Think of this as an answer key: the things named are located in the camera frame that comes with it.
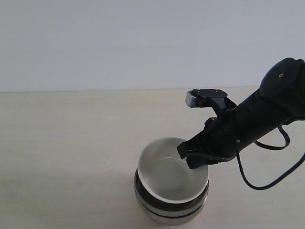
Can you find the plain stainless steel bowl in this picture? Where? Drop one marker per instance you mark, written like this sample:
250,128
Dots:
173,214

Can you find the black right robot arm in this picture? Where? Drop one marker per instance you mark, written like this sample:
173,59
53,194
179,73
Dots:
279,100

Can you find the ribbed stainless steel bowl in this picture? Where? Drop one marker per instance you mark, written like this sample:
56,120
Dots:
147,193

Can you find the white ceramic patterned bowl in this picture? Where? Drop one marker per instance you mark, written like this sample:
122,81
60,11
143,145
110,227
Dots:
166,176

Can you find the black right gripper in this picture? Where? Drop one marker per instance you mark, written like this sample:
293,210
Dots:
215,144

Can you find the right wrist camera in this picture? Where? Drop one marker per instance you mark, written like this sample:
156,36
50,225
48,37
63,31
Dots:
214,98

